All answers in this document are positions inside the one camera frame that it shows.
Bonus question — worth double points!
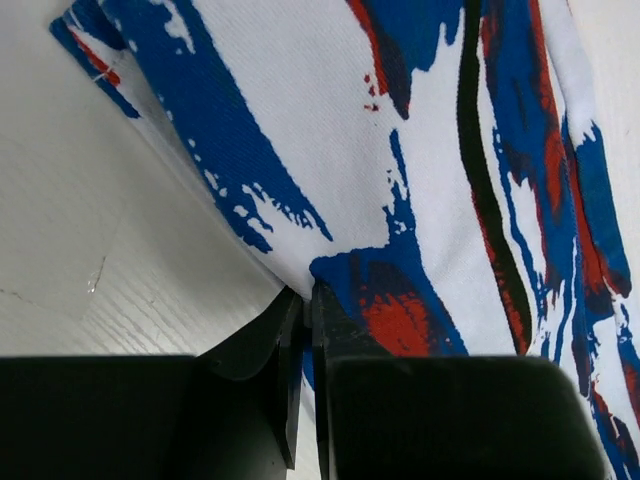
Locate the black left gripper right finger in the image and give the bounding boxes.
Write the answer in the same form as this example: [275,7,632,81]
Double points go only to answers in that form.
[310,282,391,479]

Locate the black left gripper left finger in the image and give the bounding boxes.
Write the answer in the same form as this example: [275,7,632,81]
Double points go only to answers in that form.
[192,288,303,470]

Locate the blue white red patterned trousers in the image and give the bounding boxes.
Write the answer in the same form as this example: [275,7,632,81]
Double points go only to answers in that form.
[50,1,639,479]

